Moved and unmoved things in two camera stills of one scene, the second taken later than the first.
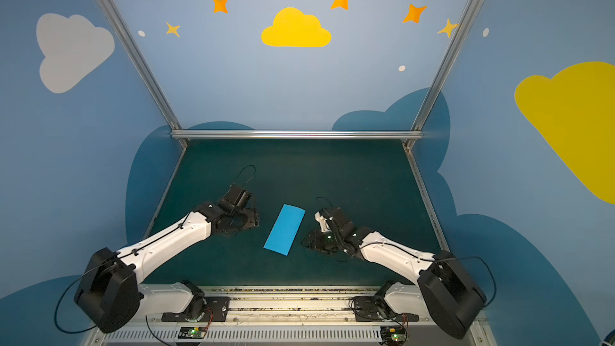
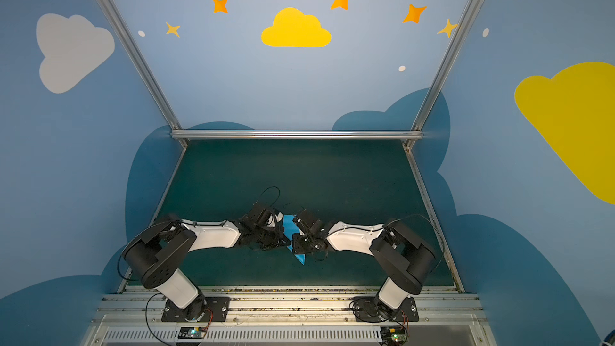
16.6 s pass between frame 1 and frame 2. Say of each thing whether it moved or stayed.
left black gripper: moved
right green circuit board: stayed
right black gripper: moved
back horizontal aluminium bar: stayed
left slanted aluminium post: stayed
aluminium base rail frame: stayed
